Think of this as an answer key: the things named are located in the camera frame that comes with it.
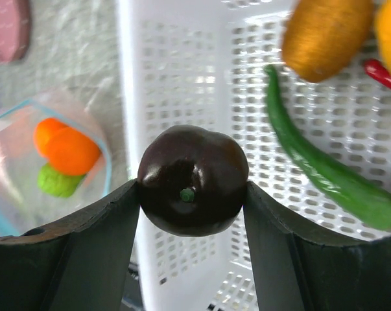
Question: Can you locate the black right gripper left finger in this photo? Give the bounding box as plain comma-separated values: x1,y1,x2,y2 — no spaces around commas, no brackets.
0,181,139,310

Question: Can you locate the brown toy kiwi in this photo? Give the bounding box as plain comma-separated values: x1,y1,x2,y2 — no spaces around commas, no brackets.
281,1,375,83

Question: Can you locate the white plastic mesh basket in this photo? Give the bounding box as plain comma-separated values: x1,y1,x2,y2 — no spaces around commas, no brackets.
118,1,391,310

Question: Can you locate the clear zip top bag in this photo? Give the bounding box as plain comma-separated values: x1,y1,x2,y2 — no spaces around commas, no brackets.
0,89,112,236

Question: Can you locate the green toy apple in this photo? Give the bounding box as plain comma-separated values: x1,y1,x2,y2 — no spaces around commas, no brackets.
37,163,85,198

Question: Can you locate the red toy chili pepper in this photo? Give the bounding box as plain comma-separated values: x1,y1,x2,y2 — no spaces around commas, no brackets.
364,59,391,90

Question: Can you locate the pink dotted plate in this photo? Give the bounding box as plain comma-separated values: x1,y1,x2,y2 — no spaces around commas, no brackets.
0,0,31,63

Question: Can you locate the orange toy tangerine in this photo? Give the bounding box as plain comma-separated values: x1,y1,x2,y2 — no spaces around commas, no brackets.
33,117,68,159
45,127,101,176

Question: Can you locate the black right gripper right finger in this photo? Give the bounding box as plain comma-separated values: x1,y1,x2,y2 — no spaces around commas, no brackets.
244,182,391,310

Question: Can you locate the dark purple toy mangosteen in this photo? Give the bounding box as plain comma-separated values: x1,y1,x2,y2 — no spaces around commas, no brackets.
137,125,249,237

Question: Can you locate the green toy cucumber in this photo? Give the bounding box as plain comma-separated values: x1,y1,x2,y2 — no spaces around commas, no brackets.
263,64,391,231

